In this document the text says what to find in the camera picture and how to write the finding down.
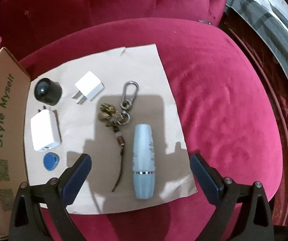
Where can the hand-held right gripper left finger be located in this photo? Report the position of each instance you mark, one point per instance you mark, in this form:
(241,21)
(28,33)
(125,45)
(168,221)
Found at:
(77,178)

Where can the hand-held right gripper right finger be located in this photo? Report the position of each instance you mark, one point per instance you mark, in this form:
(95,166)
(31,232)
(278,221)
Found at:
(204,178)

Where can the blue key fob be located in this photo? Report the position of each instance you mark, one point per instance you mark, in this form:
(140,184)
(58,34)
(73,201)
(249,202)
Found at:
(51,160)

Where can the white small bottle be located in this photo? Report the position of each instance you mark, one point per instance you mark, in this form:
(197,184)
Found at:
(45,130)

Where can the light blue tube bottle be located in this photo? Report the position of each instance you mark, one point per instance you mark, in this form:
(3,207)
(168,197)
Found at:
(144,155)

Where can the black round glossy container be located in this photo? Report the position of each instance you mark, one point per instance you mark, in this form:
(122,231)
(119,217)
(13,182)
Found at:
(50,93)

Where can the small white charger plug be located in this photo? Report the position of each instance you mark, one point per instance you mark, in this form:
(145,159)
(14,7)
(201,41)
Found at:
(90,85)

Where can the red velvet tufted sofa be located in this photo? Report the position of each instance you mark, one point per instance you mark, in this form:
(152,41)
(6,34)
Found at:
(209,105)

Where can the brown paper sheet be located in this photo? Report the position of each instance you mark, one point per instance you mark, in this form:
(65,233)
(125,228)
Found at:
(139,67)

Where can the grey striped cloth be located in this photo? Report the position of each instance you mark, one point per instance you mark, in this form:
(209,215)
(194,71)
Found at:
(266,30)

